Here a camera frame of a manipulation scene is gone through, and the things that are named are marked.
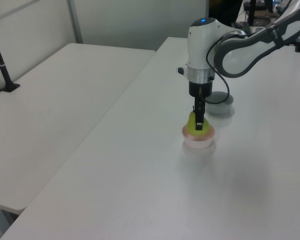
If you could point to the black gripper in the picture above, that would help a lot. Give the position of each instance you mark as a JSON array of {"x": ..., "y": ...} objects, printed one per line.
[{"x": 207, "y": 88}]

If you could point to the yellow-green pear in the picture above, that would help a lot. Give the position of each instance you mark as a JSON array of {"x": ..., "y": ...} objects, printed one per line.
[{"x": 191, "y": 123}]

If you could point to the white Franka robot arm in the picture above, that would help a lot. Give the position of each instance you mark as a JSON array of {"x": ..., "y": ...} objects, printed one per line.
[{"x": 200, "y": 45}]

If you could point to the grey plastic bowl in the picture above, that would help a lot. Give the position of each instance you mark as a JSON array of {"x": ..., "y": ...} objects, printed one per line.
[{"x": 221, "y": 106}]

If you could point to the pink plastic bowl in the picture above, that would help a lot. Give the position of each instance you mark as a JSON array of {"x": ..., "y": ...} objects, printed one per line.
[{"x": 198, "y": 141}]

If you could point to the black and green equipment box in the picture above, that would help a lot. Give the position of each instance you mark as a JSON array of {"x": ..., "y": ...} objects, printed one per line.
[{"x": 240, "y": 25}]

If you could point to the dark tall background equipment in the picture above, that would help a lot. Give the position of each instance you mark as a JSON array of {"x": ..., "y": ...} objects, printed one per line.
[{"x": 222, "y": 10}]

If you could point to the brown wooden board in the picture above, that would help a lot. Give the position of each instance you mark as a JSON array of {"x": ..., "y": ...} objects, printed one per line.
[{"x": 263, "y": 13}]

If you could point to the black metal frame stand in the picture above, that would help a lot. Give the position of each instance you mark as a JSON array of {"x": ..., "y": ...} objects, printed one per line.
[{"x": 252, "y": 12}]

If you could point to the grey metal partition post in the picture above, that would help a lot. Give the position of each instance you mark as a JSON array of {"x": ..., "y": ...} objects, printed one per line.
[{"x": 75, "y": 21}]

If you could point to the black camera pole with base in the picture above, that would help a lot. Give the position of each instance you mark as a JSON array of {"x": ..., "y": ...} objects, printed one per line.
[{"x": 1, "y": 67}]

